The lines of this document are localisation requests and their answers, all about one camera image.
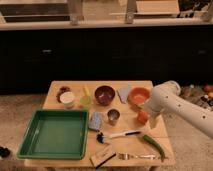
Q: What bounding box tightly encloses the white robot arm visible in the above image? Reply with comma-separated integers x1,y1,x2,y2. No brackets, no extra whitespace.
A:
143,81,213,139

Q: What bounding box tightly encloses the small metal cup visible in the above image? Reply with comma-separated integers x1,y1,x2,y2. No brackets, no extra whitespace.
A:
107,109,120,125

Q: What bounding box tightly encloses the white round cup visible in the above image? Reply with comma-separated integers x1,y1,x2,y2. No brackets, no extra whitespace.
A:
60,92,75,108

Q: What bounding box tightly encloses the green chili pepper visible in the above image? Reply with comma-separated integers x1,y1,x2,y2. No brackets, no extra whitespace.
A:
142,135,166,162

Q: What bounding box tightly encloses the orange bowl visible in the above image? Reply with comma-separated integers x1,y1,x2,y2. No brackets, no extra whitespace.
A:
128,87,150,106

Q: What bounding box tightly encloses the grey cloth piece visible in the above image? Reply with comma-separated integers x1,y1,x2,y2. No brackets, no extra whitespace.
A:
117,85,131,103

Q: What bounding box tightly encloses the silver fork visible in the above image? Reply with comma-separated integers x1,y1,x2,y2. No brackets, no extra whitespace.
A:
118,153,155,160

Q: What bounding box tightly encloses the dark red bowl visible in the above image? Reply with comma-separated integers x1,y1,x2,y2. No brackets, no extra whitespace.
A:
94,85,115,106

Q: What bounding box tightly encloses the blue sponge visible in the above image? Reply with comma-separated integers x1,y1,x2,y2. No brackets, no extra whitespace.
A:
89,112,102,131

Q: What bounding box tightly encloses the wooden block black edge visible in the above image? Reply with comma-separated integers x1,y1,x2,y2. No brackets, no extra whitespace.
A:
90,146,116,169

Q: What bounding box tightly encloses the dark red small object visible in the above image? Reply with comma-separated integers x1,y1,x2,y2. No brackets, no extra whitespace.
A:
56,86,71,103

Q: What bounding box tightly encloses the green plastic tray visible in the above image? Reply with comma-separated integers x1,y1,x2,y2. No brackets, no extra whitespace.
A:
17,109,89,160

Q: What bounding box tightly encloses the dark cabinet counter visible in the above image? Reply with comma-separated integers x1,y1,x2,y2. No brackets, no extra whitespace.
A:
0,22,213,94

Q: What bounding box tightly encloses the black object on floor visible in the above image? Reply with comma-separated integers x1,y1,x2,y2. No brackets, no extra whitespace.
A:
0,146,10,158

